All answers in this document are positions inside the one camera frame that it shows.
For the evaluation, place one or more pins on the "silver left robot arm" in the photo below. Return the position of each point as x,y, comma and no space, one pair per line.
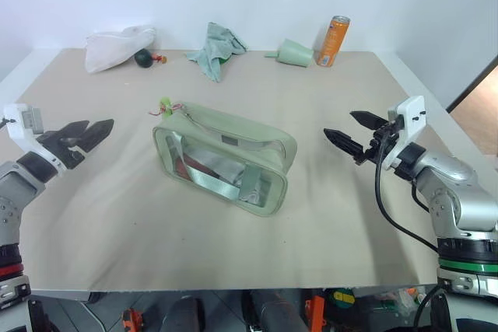
15,192

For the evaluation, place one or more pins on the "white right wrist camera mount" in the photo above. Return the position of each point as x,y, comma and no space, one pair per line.
408,126

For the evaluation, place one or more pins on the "pale green plastic funnel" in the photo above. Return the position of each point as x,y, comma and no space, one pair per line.
293,54

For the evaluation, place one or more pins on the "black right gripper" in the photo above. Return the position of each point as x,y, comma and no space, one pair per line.
379,143

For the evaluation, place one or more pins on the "dark green round fruit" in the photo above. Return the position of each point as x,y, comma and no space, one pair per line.
143,59

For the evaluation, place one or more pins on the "beige table cover sheet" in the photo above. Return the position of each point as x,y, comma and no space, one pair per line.
116,231

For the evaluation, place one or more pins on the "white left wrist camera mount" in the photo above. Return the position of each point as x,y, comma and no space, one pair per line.
15,130

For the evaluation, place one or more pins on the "small bright green object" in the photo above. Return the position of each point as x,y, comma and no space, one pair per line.
223,61

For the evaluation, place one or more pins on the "green pompom zipper charm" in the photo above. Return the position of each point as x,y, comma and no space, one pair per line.
166,103

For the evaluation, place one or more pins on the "small red orange toy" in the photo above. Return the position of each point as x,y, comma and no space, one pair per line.
158,58

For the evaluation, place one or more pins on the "orange drink can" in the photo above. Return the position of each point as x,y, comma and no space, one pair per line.
332,42

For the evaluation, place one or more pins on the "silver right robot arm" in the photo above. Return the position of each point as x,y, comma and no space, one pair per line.
459,192

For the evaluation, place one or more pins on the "orange clamp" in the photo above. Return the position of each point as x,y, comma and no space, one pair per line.
133,320
315,310

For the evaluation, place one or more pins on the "white cloth bag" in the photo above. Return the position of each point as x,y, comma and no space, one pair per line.
109,48

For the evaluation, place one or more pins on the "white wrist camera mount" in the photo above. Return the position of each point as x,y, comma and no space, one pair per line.
408,126
15,130

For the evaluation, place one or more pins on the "green transparent pouch bag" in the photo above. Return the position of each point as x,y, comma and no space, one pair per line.
241,133

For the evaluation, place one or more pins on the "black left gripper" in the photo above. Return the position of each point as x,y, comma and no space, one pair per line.
62,151

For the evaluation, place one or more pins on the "crumpled teal cloth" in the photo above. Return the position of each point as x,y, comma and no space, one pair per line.
214,48

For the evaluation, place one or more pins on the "red raw meat piece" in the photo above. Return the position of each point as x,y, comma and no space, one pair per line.
184,166

